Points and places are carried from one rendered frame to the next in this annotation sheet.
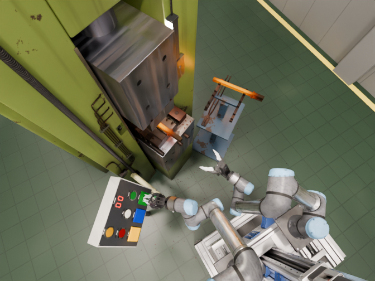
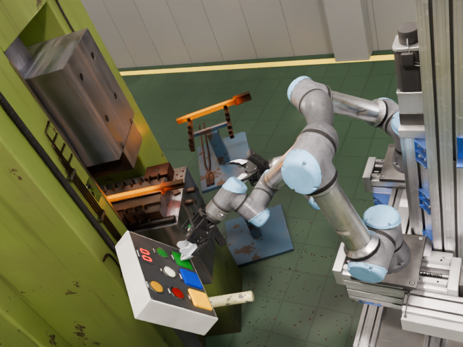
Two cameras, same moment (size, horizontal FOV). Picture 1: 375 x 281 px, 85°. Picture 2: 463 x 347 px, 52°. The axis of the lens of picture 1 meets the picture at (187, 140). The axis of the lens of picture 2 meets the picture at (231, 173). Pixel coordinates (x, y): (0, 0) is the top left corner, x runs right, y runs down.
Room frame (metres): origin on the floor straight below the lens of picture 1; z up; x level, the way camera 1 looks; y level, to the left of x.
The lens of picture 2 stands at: (-1.13, 0.38, 2.27)
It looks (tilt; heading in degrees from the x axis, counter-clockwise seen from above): 39 degrees down; 341
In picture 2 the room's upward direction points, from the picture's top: 24 degrees counter-clockwise
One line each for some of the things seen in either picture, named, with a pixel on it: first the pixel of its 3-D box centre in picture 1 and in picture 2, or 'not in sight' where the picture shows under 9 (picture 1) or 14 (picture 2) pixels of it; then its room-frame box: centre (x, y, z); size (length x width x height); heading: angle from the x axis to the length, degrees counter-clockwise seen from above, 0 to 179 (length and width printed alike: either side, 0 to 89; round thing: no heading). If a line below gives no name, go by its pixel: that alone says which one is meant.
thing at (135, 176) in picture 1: (153, 190); (203, 303); (0.21, 0.27, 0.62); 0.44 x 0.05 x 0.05; 54
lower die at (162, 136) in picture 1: (145, 120); (122, 206); (0.67, 0.31, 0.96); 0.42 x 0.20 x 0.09; 54
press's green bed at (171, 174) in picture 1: (160, 146); (181, 286); (0.72, 0.28, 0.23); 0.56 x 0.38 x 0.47; 54
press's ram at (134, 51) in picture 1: (128, 60); (58, 101); (0.70, 0.28, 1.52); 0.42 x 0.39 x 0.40; 54
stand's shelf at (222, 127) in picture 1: (221, 115); (224, 160); (0.87, -0.30, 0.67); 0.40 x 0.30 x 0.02; 153
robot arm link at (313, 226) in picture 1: (313, 226); (406, 129); (-0.03, -0.75, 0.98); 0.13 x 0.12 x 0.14; 165
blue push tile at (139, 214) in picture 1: (139, 216); (190, 279); (0.02, 0.28, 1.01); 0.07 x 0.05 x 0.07; 169
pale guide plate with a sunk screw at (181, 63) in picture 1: (178, 68); not in sight; (0.87, 0.06, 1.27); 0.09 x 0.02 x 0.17; 144
